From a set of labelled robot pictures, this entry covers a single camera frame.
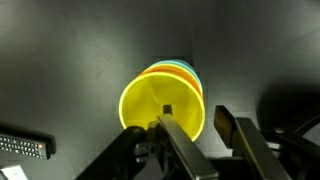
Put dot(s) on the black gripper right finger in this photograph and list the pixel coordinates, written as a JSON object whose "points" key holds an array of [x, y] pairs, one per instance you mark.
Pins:
{"points": [[253, 146]]}

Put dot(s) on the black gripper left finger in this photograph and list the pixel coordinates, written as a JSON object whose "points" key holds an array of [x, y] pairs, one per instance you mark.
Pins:
{"points": [[186, 143]]}

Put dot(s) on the bright yellow plastic cup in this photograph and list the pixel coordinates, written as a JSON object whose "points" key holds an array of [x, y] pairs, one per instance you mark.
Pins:
{"points": [[150, 100]]}

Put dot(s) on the black bowl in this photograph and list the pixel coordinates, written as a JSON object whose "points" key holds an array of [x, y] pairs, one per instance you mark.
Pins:
{"points": [[286, 103]]}

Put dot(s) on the black remote control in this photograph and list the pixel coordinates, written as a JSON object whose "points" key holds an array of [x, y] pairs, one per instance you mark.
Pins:
{"points": [[23, 145]]}

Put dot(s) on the white framed tablet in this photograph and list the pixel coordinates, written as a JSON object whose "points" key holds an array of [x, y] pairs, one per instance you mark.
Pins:
{"points": [[13, 172]]}

